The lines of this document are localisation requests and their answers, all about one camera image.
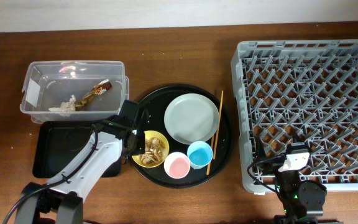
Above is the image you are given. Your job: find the clear plastic bin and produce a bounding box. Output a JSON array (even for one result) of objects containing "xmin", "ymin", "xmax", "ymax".
[{"xmin": 20, "ymin": 60, "xmax": 129, "ymax": 124}]

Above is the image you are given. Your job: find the yellow bowl with food scraps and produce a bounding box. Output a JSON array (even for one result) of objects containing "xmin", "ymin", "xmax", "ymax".
[{"xmin": 132, "ymin": 130, "xmax": 169, "ymax": 168}]

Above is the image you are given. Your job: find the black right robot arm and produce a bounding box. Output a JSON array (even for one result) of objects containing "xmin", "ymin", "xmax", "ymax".
[{"xmin": 255, "ymin": 134, "xmax": 327, "ymax": 224}]

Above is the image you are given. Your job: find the blue cup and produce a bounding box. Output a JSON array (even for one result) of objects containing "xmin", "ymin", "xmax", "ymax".
[{"xmin": 186, "ymin": 141, "xmax": 210, "ymax": 170}]

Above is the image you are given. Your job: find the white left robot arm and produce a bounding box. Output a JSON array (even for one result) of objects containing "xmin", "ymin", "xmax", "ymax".
[{"xmin": 4, "ymin": 115, "xmax": 149, "ymax": 223}]

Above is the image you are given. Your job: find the pale green plate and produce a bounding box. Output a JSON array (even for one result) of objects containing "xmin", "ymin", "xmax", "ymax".
[{"xmin": 163, "ymin": 93, "xmax": 219, "ymax": 145}]

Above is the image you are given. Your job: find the short wooden chopstick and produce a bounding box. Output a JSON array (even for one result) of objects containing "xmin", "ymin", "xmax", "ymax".
[{"xmin": 206, "ymin": 134, "xmax": 215, "ymax": 175}]

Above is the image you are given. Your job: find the round black serving tray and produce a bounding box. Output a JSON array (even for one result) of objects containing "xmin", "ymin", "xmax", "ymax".
[{"xmin": 133, "ymin": 84, "xmax": 234, "ymax": 189}]

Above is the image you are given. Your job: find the long wooden chopstick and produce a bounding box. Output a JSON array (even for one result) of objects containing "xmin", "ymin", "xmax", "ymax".
[{"xmin": 213, "ymin": 90, "xmax": 224, "ymax": 160}]

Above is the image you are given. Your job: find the brown gold coffee wrapper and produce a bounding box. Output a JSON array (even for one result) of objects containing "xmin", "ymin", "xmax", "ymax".
[{"xmin": 75, "ymin": 79, "xmax": 112, "ymax": 110}]

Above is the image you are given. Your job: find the pink cup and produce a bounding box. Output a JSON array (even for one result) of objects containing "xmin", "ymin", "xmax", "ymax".
[{"xmin": 163, "ymin": 152, "xmax": 191, "ymax": 179}]

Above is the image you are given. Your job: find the white tissue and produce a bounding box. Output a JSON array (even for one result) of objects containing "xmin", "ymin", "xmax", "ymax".
[{"xmin": 48, "ymin": 95, "xmax": 76, "ymax": 117}]

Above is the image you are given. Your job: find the black rectangular tray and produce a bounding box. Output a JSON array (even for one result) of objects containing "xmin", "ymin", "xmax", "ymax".
[{"xmin": 32, "ymin": 120, "xmax": 123, "ymax": 179}]

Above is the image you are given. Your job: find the grey dishwasher rack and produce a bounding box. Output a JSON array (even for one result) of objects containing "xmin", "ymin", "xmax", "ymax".
[{"xmin": 231, "ymin": 39, "xmax": 358, "ymax": 194}]

